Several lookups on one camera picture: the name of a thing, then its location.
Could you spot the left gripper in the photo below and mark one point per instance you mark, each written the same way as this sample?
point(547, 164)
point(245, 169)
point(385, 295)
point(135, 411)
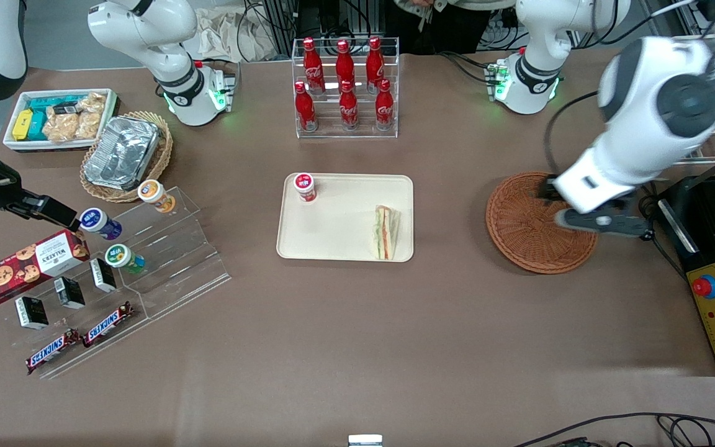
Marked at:
point(547, 186)

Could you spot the triangle sandwich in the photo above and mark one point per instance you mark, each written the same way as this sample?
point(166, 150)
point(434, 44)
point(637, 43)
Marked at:
point(386, 233)

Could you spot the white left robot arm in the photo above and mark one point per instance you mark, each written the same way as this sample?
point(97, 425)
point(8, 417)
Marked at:
point(637, 87)

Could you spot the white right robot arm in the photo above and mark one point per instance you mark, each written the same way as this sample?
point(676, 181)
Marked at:
point(177, 74)

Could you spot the round brown wicker basket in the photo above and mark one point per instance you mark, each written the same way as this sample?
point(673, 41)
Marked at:
point(525, 236)

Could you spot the aluminium foil tray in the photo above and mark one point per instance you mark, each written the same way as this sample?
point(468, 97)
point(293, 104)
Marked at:
point(121, 152)

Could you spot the light wicker basket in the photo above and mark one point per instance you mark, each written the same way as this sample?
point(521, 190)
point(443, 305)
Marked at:
point(164, 149)

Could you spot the beige plastic tray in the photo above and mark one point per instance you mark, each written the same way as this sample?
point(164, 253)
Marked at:
point(332, 230)

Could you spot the blue label jar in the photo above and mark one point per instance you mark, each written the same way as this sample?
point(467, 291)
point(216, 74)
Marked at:
point(98, 222)

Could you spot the red Walkers cookie box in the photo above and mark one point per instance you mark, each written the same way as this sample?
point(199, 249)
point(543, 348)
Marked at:
point(22, 267)

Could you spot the white plastic bin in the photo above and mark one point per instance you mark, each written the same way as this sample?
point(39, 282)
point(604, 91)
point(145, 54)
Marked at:
point(13, 146)

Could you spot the small black box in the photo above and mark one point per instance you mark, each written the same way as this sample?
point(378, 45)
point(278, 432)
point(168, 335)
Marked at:
point(103, 275)
point(69, 293)
point(31, 312)

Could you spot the green label jar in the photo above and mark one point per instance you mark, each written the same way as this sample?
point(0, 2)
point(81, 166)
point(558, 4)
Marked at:
point(121, 257)

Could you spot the clear bag of cookies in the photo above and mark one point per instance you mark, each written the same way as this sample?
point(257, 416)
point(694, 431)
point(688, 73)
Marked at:
point(89, 124)
point(61, 127)
point(93, 102)

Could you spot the short teal box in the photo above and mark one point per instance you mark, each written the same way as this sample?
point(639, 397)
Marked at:
point(37, 126)

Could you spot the yellow small box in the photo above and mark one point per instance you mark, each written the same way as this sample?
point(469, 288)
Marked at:
point(22, 124)

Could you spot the orange label jar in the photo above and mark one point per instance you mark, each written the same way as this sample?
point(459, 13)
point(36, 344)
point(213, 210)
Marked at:
point(154, 194)

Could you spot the long teal box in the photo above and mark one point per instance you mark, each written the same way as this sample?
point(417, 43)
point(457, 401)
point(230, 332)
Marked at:
point(47, 103)

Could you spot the Snickers bar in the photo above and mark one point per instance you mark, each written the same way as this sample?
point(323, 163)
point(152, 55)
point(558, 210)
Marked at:
point(108, 324)
point(52, 352)

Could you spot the clear acrylic stepped stand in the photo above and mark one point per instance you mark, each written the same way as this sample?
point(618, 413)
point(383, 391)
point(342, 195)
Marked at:
point(177, 261)

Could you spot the black countertop appliance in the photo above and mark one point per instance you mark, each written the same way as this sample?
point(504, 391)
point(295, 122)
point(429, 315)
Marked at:
point(705, 239)

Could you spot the red cola bottle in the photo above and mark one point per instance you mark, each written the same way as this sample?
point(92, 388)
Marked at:
point(374, 62)
point(384, 108)
point(344, 62)
point(313, 65)
point(348, 108)
point(305, 108)

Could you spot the red emergency stop button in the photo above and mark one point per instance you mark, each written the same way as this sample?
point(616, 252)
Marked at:
point(705, 286)

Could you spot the clear acrylic bottle rack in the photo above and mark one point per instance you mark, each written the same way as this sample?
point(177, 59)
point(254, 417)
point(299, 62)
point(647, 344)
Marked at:
point(329, 131)

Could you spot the red lid white cup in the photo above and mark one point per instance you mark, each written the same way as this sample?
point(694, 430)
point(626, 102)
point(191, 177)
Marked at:
point(305, 186)

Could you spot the beige crumpled cloth bag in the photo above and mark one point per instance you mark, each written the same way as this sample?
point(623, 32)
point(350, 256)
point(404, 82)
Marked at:
point(227, 34)

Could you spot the aluminium frame post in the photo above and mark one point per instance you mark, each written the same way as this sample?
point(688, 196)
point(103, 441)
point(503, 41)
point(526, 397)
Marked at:
point(280, 28)

